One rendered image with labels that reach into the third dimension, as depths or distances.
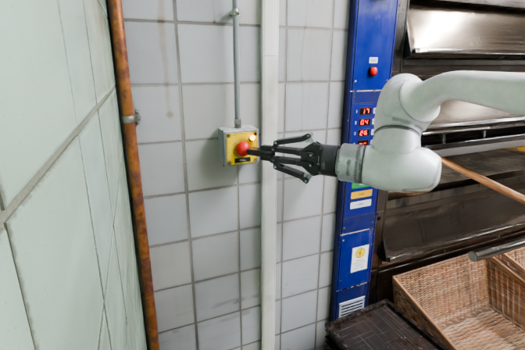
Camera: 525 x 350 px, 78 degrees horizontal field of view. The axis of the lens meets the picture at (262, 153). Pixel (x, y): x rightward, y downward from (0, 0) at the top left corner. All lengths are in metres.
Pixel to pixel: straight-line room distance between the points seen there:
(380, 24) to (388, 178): 0.56
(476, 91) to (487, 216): 1.25
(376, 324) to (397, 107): 0.79
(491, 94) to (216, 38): 0.63
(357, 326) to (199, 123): 0.85
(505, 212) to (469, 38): 0.89
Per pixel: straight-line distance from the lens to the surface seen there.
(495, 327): 1.87
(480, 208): 1.80
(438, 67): 1.36
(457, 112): 1.45
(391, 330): 1.29
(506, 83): 0.59
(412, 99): 0.76
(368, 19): 1.10
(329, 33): 1.05
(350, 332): 1.25
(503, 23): 1.63
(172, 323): 1.19
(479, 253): 1.12
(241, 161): 0.89
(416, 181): 0.73
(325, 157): 0.75
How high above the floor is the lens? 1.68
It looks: 15 degrees down
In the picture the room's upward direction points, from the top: straight up
